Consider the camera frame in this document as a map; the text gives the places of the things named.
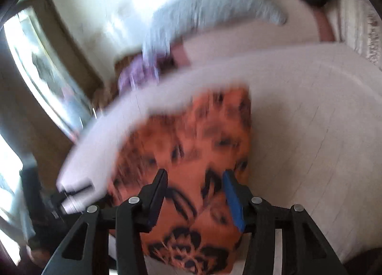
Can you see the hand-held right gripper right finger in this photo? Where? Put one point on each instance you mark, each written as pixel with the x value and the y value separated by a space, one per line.
pixel 234 200

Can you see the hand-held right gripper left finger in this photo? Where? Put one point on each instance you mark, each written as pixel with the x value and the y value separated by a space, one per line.
pixel 158 197

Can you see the orange black patterned garment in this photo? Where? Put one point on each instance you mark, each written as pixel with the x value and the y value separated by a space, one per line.
pixel 191 155

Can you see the pink bed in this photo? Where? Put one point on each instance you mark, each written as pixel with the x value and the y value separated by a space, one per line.
pixel 298 120

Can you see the purple printed cloth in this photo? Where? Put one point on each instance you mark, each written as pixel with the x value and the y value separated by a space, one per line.
pixel 138 70

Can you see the window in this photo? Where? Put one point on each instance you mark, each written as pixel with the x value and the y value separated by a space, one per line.
pixel 35 63

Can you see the grey quilted pillow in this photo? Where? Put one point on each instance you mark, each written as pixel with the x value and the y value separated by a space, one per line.
pixel 206 9

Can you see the striped beige rug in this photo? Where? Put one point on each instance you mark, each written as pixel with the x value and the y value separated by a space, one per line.
pixel 361 21

